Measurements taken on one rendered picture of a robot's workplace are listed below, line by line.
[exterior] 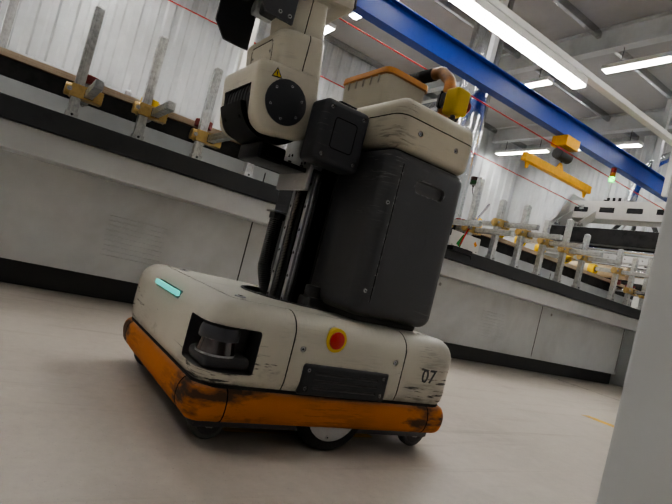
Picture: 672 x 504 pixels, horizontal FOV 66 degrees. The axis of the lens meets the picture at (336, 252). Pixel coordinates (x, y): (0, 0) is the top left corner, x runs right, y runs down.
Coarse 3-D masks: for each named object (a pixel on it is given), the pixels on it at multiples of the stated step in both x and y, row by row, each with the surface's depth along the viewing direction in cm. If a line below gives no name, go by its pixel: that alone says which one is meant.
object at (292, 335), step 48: (144, 288) 136; (192, 288) 111; (240, 288) 130; (144, 336) 126; (192, 336) 103; (240, 336) 102; (288, 336) 103; (336, 336) 108; (384, 336) 118; (192, 384) 95; (240, 384) 99; (288, 384) 104; (336, 384) 110; (384, 384) 117; (432, 384) 125; (384, 432) 122; (432, 432) 128
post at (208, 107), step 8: (216, 72) 227; (216, 80) 227; (208, 88) 228; (216, 88) 227; (208, 96) 226; (216, 96) 228; (208, 104) 226; (208, 112) 226; (200, 120) 227; (208, 120) 227; (200, 128) 225; (200, 144) 226; (192, 152) 226; (200, 152) 226
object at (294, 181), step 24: (240, 96) 122; (240, 120) 120; (312, 120) 118; (336, 120) 116; (360, 120) 119; (264, 144) 122; (288, 144) 140; (312, 144) 115; (336, 144) 116; (360, 144) 120; (288, 168) 128; (312, 168) 128; (336, 168) 118
